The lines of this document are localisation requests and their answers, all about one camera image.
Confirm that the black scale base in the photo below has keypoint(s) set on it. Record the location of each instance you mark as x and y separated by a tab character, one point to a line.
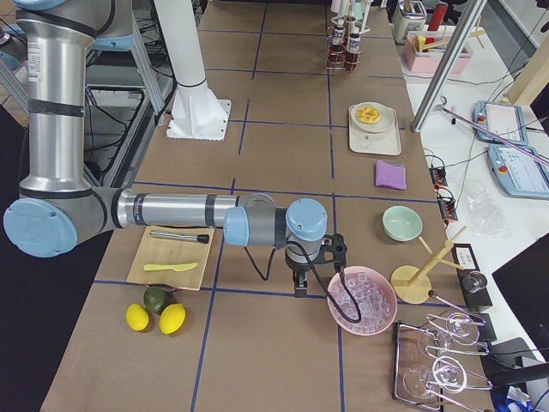
463	255

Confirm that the far teach pendant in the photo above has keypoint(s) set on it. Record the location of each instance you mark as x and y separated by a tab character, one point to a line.
501	119

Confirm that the beige serving tray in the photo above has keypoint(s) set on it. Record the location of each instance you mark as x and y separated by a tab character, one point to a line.
383	143

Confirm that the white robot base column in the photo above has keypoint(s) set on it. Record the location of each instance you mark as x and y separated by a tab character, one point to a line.
196	112

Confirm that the wine glass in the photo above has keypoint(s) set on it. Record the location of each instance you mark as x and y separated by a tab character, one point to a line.
459	327
428	383

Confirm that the wooden banana stand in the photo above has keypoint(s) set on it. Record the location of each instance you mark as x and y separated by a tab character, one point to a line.
411	284

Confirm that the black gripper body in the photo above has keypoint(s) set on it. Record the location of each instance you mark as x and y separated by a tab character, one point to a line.
300	269

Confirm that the pink bowl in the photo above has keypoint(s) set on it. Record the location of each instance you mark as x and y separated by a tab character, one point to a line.
339	309

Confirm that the teach pendant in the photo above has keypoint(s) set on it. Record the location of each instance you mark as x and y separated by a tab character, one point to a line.
501	119
519	175

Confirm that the aluminium frame post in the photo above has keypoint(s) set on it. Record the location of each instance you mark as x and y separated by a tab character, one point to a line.
461	32

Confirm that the copper wire bottle rack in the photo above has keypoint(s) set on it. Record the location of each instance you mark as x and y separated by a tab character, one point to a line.
349	23

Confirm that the green lime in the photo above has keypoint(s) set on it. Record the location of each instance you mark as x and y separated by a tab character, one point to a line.
155	299

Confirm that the yellow lemon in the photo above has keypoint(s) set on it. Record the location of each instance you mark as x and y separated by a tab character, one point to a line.
172	318
137	317

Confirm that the tea bottle white cap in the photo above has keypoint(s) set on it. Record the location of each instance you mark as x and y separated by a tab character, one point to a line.
353	49

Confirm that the near teach pendant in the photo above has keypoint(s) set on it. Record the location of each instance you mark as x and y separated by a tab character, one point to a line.
519	175

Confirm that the pink storage box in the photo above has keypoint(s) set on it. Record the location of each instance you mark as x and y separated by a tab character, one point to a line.
426	62

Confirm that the lower wine glass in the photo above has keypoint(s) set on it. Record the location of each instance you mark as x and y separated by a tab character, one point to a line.
428	383

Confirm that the yellow plastic knife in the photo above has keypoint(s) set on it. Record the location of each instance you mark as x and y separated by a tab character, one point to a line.
173	267

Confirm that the mint green bowl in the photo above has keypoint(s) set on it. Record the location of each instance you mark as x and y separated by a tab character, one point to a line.
401	223

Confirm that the bamboo cutting board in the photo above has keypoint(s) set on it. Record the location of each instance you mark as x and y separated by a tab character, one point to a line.
171	252

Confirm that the purple folded cloth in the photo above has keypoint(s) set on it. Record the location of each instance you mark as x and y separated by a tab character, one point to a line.
390	176

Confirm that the right yellow lemon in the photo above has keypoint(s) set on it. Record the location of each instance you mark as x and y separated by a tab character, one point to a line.
172	318

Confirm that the clear ice cubes pile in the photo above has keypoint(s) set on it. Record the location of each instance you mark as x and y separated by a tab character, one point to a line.
364	300

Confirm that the left yellow lemon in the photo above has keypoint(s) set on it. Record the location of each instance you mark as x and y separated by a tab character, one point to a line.
137	317

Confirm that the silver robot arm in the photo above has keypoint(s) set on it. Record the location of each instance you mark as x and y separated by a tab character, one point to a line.
58	209

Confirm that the glass rack tray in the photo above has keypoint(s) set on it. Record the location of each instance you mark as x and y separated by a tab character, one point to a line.
420	345

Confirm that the cream round plate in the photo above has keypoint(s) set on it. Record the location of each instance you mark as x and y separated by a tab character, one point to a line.
386	121

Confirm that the glazed donut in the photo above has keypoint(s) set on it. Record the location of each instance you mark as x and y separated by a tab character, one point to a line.
368	115

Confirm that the steel toaster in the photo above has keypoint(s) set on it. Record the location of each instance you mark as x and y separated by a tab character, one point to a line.
408	16

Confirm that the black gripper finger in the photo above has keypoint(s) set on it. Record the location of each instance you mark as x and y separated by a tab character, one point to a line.
300	285

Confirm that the black steel muddler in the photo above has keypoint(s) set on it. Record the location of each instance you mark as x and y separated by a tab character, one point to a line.
190	237

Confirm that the upper wine glass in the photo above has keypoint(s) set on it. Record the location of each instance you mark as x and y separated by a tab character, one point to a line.
459	327

